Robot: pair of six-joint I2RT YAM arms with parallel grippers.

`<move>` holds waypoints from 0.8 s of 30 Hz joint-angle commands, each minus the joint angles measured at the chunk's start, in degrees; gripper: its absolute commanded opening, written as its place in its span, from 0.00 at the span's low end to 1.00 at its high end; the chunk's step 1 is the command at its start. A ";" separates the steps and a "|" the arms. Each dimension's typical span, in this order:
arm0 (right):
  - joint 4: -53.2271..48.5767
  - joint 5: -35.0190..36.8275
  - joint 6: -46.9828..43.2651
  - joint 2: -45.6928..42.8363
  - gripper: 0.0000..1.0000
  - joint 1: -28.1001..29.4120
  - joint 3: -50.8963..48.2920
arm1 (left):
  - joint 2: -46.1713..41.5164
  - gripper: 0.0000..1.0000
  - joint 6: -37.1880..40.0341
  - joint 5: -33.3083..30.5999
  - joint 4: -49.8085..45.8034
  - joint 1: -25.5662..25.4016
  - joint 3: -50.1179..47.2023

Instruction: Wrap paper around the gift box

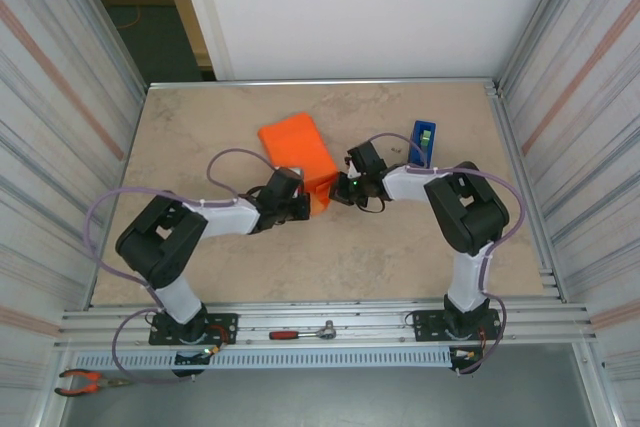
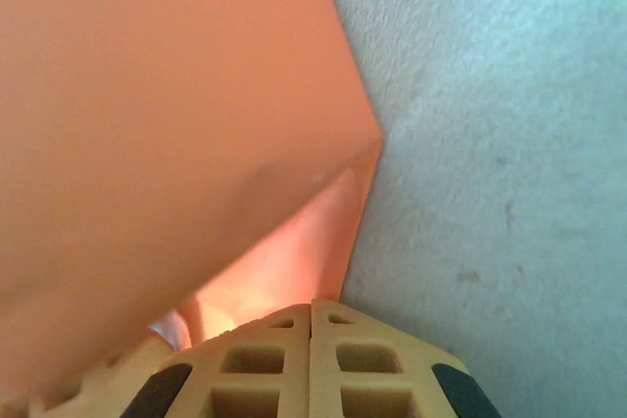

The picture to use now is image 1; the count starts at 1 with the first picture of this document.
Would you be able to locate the orange cloth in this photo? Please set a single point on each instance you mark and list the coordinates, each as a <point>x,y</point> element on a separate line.
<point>295,142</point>

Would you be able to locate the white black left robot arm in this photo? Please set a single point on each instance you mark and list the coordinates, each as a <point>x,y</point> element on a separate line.
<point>160,242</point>

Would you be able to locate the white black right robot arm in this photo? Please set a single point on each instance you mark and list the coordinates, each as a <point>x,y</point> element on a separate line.
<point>465,217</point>

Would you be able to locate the blue tape dispenser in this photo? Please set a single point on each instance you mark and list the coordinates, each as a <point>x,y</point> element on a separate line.
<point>419,128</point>

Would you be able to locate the green clear tape roll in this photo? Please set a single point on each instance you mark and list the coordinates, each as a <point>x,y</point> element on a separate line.
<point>425,138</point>

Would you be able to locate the yellow power connector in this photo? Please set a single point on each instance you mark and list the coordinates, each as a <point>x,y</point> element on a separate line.
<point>469,354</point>
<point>214,350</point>

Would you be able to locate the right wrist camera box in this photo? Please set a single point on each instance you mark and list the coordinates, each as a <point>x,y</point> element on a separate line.
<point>352,167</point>

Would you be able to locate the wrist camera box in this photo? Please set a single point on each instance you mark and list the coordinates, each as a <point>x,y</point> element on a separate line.
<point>299,182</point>
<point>352,167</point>

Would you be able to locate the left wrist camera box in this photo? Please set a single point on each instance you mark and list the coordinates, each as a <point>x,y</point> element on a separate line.
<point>299,182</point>

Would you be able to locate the aluminium rear frame rail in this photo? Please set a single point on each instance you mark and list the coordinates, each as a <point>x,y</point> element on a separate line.
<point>300,83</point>

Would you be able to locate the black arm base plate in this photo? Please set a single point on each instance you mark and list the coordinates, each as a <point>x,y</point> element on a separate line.
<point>230,319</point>
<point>425,327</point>

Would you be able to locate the white door frame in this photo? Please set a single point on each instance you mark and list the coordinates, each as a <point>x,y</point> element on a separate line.
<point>208,22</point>

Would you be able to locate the aluminium side frame rail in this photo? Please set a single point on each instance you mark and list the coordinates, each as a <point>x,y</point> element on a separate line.
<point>545,267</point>

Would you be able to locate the aluminium corner post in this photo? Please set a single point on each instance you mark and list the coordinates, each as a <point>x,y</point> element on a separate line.
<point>107,22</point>
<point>540,22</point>

